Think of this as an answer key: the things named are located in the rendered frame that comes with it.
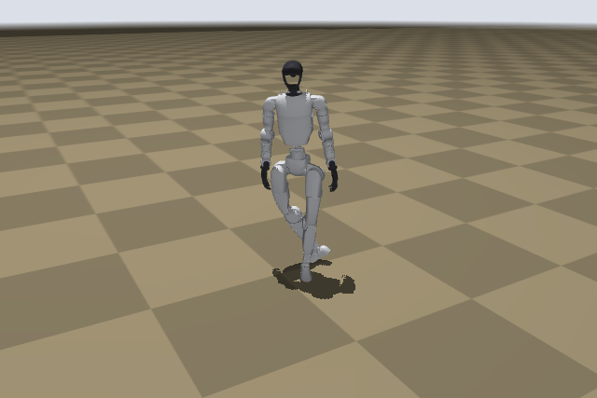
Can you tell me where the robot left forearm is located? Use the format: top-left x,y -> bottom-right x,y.
322,129 -> 337,167

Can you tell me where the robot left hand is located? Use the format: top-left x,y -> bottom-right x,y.
328,160 -> 338,192

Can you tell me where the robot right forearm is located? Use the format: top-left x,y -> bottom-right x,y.
260,133 -> 272,167

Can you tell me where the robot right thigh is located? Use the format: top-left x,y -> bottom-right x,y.
271,160 -> 302,223

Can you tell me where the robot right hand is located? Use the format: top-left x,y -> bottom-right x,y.
260,161 -> 271,190

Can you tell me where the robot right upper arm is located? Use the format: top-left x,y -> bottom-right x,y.
260,96 -> 277,141

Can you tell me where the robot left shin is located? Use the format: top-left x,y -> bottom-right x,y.
302,226 -> 316,268

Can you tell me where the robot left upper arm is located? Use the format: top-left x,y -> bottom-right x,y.
311,95 -> 332,141

